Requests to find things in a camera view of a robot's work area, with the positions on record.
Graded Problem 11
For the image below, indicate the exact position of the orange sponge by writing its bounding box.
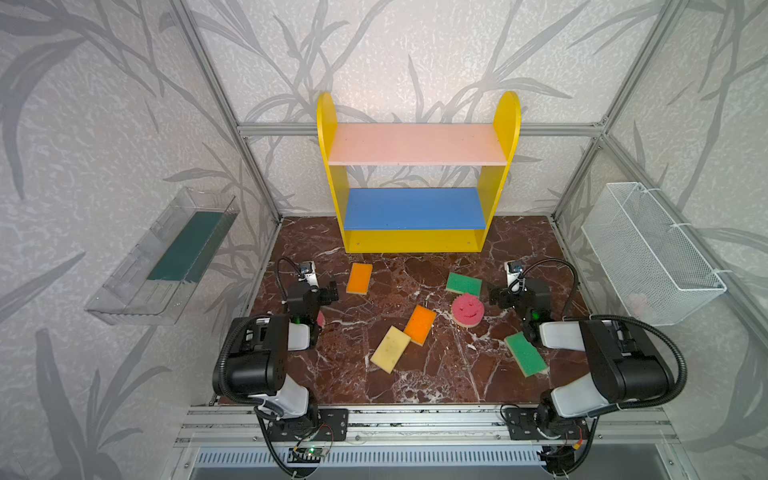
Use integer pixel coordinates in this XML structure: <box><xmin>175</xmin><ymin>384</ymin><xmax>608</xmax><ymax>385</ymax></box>
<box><xmin>346</xmin><ymin>263</ymin><xmax>373</xmax><ymax>295</ymax></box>
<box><xmin>404</xmin><ymin>305</ymin><xmax>437</xmax><ymax>346</ymax></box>

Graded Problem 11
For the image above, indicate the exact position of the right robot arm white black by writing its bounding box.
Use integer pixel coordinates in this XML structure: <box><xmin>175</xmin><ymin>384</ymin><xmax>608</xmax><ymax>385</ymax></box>
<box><xmin>488</xmin><ymin>278</ymin><xmax>688</xmax><ymax>438</ymax></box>

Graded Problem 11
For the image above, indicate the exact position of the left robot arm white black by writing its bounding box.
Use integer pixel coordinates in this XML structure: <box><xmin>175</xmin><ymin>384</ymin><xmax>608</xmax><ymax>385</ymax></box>
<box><xmin>212</xmin><ymin>280</ymin><xmax>339</xmax><ymax>429</ymax></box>

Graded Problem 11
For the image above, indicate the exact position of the yellow shelf with coloured boards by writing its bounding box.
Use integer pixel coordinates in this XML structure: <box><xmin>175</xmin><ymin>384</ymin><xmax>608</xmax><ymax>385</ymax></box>
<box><xmin>316</xmin><ymin>91</ymin><xmax>522</xmax><ymax>253</ymax></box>

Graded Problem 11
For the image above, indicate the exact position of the green sponge lower right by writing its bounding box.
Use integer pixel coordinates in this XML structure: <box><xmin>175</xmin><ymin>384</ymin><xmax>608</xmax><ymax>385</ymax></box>
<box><xmin>504</xmin><ymin>332</ymin><xmax>548</xmax><ymax>378</ymax></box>

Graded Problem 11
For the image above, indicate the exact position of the green sponge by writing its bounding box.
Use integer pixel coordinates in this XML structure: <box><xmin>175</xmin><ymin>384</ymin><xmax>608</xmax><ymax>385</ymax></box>
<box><xmin>504</xmin><ymin>332</ymin><xmax>548</xmax><ymax>378</ymax></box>
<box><xmin>446</xmin><ymin>272</ymin><xmax>482</xmax><ymax>297</ymax></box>

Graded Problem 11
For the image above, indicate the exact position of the green sponge upper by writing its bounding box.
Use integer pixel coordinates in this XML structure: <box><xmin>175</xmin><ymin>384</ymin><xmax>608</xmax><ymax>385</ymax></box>
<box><xmin>446</xmin><ymin>272</ymin><xmax>482</xmax><ymax>297</ymax></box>

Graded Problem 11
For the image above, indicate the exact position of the yellow sponge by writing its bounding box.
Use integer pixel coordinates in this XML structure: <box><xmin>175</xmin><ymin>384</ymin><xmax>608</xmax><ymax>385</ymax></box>
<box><xmin>370</xmin><ymin>326</ymin><xmax>411</xmax><ymax>374</ymax></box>

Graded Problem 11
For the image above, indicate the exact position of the dark green tray liner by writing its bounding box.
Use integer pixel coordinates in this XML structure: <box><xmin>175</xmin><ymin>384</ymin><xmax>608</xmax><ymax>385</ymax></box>
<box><xmin>147</xmin><ymin>211</ymin><xmax>237</xmax><ymax>283</ymax></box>

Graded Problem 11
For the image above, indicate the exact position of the green circuit board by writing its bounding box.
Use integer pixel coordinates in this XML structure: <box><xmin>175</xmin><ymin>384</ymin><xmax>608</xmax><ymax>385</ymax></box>
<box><xmin>289</xmin><ymin>445</ymin><xmax>332</xmax><ymax>464</ymax></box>

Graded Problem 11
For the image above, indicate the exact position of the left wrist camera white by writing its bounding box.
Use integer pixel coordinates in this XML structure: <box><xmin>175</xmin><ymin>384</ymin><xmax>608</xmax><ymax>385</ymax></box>
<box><xmin>299</xmin><ymin>261</ymin><xmax>318</xmax><ymax>286</ymax></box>

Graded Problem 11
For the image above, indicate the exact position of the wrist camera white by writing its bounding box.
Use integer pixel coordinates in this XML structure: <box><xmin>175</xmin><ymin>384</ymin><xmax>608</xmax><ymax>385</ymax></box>
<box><xmin>299</xmin><ymin>261</ymin><xmax>318</xmax><ymax>286</ymax></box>
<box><xmin>504</xmin><ymin>261</ymin><xmax>524</xmax><ymax>287</ymax></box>

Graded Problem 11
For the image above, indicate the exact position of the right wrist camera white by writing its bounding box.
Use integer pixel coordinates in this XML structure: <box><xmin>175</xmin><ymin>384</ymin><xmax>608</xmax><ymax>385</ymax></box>
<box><xmin>504</xmin><ymin>261</ymin><xmax>524</xmax><ymax>287</ymax></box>

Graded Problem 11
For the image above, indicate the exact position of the white wire mesh basket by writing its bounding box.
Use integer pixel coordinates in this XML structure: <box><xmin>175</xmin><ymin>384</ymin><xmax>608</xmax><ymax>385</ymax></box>
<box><xmin>582</xmin><ymin>182</ymin><xmax>727</xmax><ymax>326</ymax></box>

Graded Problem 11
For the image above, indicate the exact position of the clear plastic wall tray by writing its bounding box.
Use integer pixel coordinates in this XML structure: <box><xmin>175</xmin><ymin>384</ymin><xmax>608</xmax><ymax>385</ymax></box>
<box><xmin>85</xmin><ymin>187</ymin><xmax>240</xmax><ymax>326</ymax></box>

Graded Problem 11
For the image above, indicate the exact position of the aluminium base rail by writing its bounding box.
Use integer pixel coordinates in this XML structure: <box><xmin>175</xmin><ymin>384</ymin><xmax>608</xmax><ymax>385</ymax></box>
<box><xmin>174</xmin><ymin>404</ymin><xmax>680</xmax><ymax>448</ymax></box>

